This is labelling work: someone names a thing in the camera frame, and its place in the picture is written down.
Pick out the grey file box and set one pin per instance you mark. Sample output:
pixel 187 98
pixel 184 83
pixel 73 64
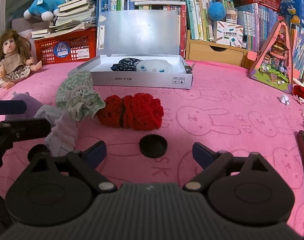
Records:
pixel 142 32

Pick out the red yarn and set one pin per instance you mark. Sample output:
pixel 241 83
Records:
pixel 303 92

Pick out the blue plush toy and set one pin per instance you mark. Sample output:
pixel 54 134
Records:
pixel 39 8

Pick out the white ruffled cloth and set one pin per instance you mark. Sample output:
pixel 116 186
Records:
pixel 62 135

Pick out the row of green-spined books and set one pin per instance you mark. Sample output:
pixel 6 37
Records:
pixel 199 15

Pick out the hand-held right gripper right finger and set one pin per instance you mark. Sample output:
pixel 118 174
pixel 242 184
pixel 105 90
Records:
pixel 201 155

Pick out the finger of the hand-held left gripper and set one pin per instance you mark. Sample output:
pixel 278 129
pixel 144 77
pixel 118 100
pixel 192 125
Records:
pixel 9 107
pixel 29 128

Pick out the pink triangular diorama house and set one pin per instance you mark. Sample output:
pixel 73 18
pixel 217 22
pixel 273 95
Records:
pixel 276 65

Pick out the clear jar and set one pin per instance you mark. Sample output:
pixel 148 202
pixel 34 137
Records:
pixel 231 15

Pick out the small blue plush ball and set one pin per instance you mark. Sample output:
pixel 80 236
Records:
pixel 216 11

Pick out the row of pastel books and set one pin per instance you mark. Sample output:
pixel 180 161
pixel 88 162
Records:
pixel 300 50

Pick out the red knitted bundle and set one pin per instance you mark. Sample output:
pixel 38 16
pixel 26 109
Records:
pixel 139 112

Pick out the white fluffy cloth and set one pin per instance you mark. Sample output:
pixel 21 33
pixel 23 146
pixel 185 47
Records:
pixel 155 66

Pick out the purple plush toy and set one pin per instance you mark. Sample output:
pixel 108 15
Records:
pixel 35 107

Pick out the white origami figure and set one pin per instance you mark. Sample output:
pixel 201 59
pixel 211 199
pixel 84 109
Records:
pixel 285 99

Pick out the wooden drawer organizer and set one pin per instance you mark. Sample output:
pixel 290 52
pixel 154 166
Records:
pixel 216 53

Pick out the large red plastic basket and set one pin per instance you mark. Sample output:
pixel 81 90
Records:
pixel 49 48

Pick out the pink bunny print blanket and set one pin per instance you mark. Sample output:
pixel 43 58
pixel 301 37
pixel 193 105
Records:
pixel 216 105

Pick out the dark blue patterned cloth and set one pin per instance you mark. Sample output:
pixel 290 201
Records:
pixel 124 64

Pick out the green striped ruffled cloth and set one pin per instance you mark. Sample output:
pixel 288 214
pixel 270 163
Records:
pixel 77 97

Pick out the black binder clip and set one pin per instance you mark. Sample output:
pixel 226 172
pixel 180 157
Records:
pixel 189 68

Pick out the row of blue-spined books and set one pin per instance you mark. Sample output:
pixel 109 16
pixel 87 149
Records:
pixel 261 25

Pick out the stack of worn books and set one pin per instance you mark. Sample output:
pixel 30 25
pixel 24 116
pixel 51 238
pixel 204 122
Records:
pixel 74 17

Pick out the small white printed box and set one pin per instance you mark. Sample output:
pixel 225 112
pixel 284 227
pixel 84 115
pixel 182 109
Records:
pixel 228 33

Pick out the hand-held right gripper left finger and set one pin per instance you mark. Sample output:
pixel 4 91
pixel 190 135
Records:
pixel 97 153

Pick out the long-haired doll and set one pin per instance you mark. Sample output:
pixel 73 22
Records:
pixel 12 62

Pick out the blue carton box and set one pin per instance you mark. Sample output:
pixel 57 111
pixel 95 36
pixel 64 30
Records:
pixel 295 5

